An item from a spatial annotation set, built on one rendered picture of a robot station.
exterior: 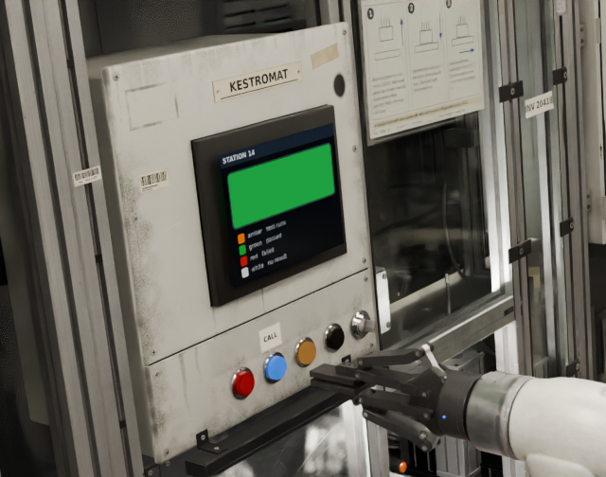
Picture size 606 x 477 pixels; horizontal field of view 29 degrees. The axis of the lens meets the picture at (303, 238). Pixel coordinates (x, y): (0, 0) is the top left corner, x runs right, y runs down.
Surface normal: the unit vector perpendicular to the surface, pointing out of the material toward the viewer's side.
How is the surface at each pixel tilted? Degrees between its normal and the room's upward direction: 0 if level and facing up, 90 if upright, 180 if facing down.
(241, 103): 90
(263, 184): 90
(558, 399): 36
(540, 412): 52
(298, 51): 90
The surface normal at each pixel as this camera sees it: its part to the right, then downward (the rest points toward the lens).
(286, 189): 0.76, 0.09
